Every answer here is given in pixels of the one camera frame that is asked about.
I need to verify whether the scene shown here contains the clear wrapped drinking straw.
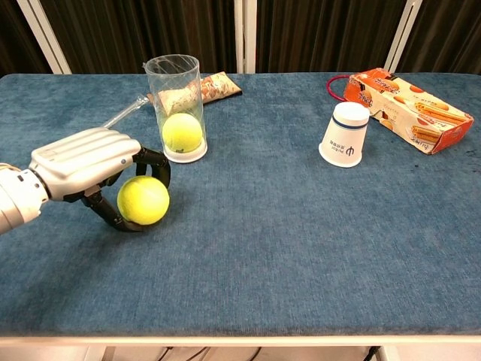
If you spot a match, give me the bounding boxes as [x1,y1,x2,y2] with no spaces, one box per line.
[101,93,150,129]

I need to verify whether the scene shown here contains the orange biscuit box red cord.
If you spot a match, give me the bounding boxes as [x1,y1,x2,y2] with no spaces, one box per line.
[325,67,475,156]

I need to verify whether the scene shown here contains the blue table cloth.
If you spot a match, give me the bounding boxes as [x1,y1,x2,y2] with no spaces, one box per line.
[0,72,481,338]

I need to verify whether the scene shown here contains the black pleated curtain panel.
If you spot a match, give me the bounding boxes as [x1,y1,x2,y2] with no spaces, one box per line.
[255,0,410,74]
[396,0,481,74]
[39,0,237,74]
[0,0,53,75]

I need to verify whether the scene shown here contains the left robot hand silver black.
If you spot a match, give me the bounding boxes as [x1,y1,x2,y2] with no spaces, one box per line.
[29,126,172,233]

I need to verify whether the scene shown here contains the yellow ball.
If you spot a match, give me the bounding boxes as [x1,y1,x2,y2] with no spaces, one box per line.
[116,175,171,226]
[162,112,204,154]

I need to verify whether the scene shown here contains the brown snack bag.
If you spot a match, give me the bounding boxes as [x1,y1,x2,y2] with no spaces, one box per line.
[148,71,243,116]

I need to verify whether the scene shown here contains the white paper cup upside down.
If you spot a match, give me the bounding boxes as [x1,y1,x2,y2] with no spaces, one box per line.
[318,101,371,168]

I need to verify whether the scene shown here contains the white partition post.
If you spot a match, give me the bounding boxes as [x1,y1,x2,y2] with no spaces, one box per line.
[233,0,258,74]
[17,0,72,75]
[383,0,424,73]

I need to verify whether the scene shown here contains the clear plastic cup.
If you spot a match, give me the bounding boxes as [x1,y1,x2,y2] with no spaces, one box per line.
[144,54,208,164]

